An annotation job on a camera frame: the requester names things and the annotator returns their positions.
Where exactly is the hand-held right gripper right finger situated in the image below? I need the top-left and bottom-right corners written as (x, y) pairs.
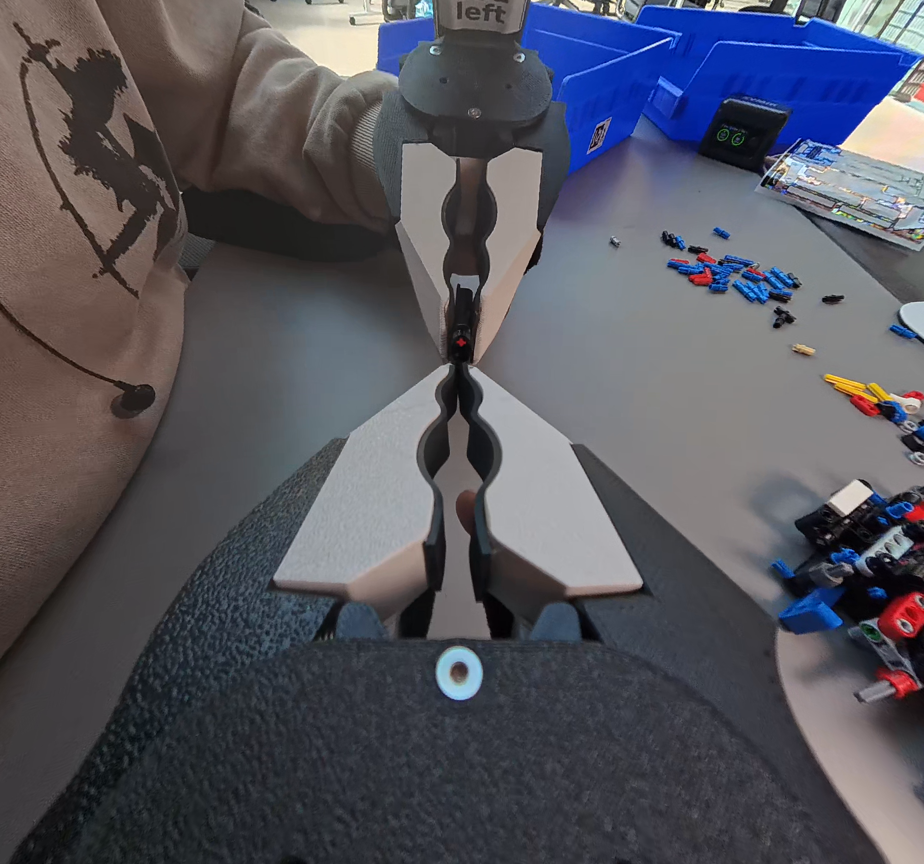
top-left (468, 364), bottom-right (645, 640)

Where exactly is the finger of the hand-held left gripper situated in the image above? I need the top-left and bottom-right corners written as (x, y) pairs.
top-left (468, 148), bottom-right (545, 364)
top-left (394, 144), bottom-right (459, 361)

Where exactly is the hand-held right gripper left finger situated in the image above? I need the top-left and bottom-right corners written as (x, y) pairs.
top-left (273, 364), bottom-right (463, 640)

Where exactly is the black striped toy panel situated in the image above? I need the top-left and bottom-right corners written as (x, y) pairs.
top-left (448, 285), bottom-right (477, 365)

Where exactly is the brick-built toy race car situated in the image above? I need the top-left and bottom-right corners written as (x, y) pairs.
top-left (772, 477), bottom-right (924, 703)

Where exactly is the person's left forearm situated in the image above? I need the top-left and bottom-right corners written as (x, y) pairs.
top-left (188, 12), bottom-right (399, 233)

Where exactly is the blue plastic bin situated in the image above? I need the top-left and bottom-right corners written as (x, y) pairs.
top-left (377, 1), bottom-right (680, 176)
top-left (639, 5), bottom-right (924, 157)

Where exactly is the pile of small toy pins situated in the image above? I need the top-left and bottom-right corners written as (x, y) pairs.
top-left (660, 227), bottom-right (802, 305)

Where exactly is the black charger box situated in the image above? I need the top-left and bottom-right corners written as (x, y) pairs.
top-left (699, 99), bottom-right (792, 172)

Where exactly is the printed instruction booklet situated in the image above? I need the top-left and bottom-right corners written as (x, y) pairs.
top-left (757, 138), bottom-right (924, 251)

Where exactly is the pile of mixed toy pieces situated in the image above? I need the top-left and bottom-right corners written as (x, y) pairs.
top-left (823, 373), bottom-right (924, 464)

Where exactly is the person's beige hoodie torso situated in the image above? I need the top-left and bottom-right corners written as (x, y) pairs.
top-left (0, 0), bottom-right (290, 657)

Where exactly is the black hoodie drawstring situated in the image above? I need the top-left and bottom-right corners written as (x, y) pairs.
top-left (0, 301), bottom-right (157, 419)

